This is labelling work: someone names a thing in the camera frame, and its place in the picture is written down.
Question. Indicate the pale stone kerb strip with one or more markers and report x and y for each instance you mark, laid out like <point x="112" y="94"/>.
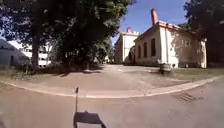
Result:
<point x="116" y="93"/>

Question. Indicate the large green tree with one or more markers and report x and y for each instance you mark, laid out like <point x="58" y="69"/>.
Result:
<point x="83" y="30"/>

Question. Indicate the stone planter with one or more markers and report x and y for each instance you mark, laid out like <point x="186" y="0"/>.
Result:
<point x="165" y="68"/>

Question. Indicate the grey asphalt road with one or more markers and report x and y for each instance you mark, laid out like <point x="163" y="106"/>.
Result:
<point x="140" y="114"/>

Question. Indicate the cream building with brick chimney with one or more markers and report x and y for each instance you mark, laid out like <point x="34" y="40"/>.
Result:
<point x="166" y="46"/>

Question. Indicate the drain grate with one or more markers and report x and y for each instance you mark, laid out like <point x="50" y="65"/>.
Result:
<point x="183" y="97"/>

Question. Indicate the dark tall tree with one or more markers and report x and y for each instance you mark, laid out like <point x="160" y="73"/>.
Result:
<point x="206" y="30"/>
<point x="35" y="43"/>

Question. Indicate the green grass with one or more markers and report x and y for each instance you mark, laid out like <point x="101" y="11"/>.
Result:
<point x="196" y="73"/>

